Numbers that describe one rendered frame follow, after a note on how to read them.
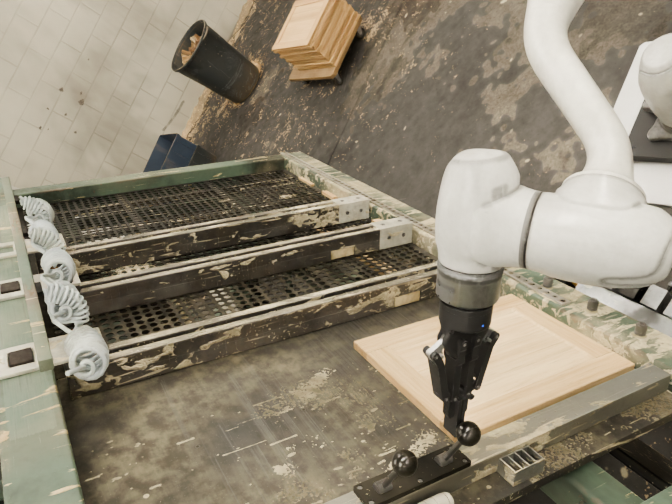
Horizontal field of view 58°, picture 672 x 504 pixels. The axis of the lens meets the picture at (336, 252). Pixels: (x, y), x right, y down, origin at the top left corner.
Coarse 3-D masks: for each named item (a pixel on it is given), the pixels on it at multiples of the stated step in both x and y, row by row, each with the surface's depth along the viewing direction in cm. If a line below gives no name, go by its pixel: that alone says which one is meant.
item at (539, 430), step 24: (600, 384) 121; (624, 384) 121; (648, 384) 121; (552, 408) 114; (576, 408) 114; (600, 408) 115; (624, 408) 119; (504, 432) 108; (528, 432) 108; (552, 432) 109; (576, 432) 113; (480, 456) 102; (456, 480) 100
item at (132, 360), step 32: (64, 288) 118; (352, 288) 152; (384, 288) 153; (416, 288) 158; (224, 320) 137; (256, 320) 137; (288, 320) 141; (320, 320) 146; (0, 352) 118; (64, 352) 118; (128, 352) 125; (160, 352) 128; (192, 352) 132; (224, 352) 136; (96, 384) 123
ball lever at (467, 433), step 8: (464, 424) 92; (472, 424) 92; (456, 432) 92; (464, 432) 91; (472, 432) 91; (480, 432) 92; (464, 440) 91; (472, 440) 91; (456, 448) 95; (440, 456) 99; (448, 456) 98; (440, 464) 99
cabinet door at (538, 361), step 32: (512, 320) 149; (544, 320) 148; (384, 352) 135; (416, 352) 135; (512, 352) 136; (544, 352) 136; (576, 352) 136; (608, 352) 135; (416, 384) 124; (512, 384) 125; (544, 384) 124; (576, 384) 124; (480, 416) 115; (512, 416) 115
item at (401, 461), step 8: (400, 456) 86; (408, 456) 86; (392, 464) 86; (400, 464) 85; (408, 464) 85; (416, 464) 86; (392, 472) 90; (400, 472) 85; (408, 472) 85; (384, 480) 93; (392, 480) 91; (376, 488) 94; (384, 488) 94
